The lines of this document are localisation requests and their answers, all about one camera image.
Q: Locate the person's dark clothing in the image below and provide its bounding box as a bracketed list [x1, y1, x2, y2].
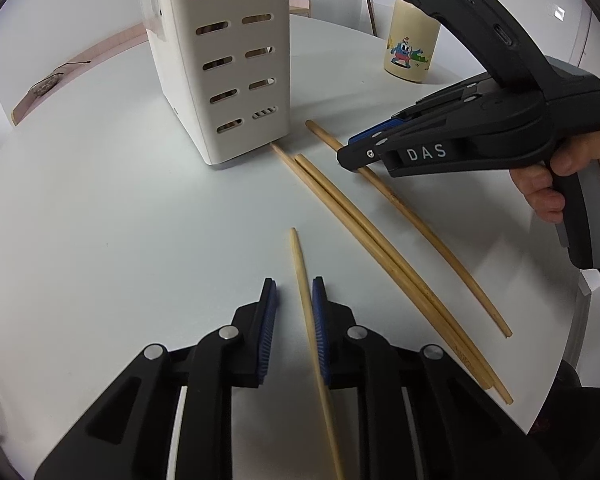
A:
[527, 360, 600, 480]

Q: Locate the white slotted utensil holder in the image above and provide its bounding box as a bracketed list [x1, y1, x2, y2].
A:
[136, 0, 292, 166]

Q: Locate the wooden chopstick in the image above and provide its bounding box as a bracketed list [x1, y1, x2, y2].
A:
[289, 227, 346, 480]
[295, 154, 514, 406]
[271, 143, 495, 391]
[305, 119, 513, 338]

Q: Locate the person's right hand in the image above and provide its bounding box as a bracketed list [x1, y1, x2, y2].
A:
[510, 129, 600, 223]

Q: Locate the cream cartoon print water bottle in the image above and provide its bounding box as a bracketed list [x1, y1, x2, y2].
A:
[384, 0, 442, 84]

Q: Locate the brown wooden slat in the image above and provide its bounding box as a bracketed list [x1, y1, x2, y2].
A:
[361, 0, 379, 37]

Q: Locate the small grey object with cable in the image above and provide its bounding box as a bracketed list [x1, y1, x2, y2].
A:
[31, 61, 94, 99]

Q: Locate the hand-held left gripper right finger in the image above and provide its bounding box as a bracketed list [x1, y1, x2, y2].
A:
[311, 276, 561, 480]

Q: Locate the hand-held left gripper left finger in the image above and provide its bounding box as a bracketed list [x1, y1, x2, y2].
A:
[34, 277, 279, 480]

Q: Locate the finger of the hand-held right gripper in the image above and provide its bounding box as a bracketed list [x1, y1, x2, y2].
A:
[336, 104, 481, 177]
[349, 72, 501, 143]

